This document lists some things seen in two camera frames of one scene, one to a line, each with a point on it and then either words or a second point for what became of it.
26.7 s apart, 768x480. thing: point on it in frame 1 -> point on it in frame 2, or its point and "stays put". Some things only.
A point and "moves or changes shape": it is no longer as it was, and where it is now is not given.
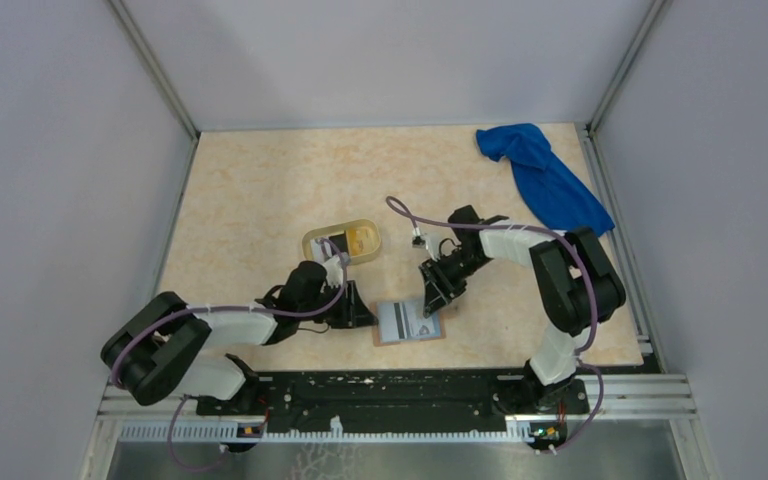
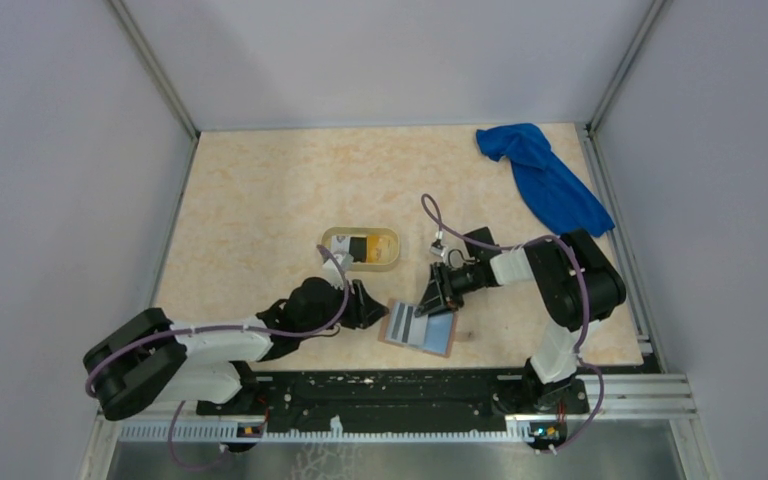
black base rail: [399, 396] stays put
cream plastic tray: [361, 241] moves or changes shape
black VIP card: [341, 241] -> [358, 249]
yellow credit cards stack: [361, 239] -> [381, 249]
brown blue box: [403, 321] moves or changes shape
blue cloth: [556, 196] stays put
